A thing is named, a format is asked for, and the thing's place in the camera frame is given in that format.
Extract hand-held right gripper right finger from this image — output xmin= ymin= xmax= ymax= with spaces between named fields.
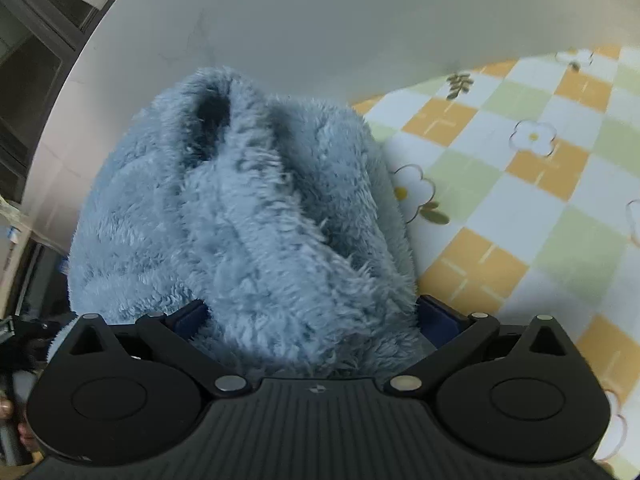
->
xmin=385 ymin=295 xmax=576 ymax=394

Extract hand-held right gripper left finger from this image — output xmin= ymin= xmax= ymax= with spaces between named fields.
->
xmin=65 ymin=300 xmax=251 ymax=395

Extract blue fleece pants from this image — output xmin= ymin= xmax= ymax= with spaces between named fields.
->
xmin=66 ymin=66 xmax=437 ymax=382

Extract checkered floral tablecloth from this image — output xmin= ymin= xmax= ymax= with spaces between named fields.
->
xmin=350 ymin=44 xmax=640 ymax=480

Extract cardboard box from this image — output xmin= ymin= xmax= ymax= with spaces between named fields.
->
xmin=0 ymin=197 xmax=34 ymax=281

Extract dark window frame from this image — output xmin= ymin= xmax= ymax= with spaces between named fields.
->
xmin=0 ymin=0 xmax=151 ymax=208

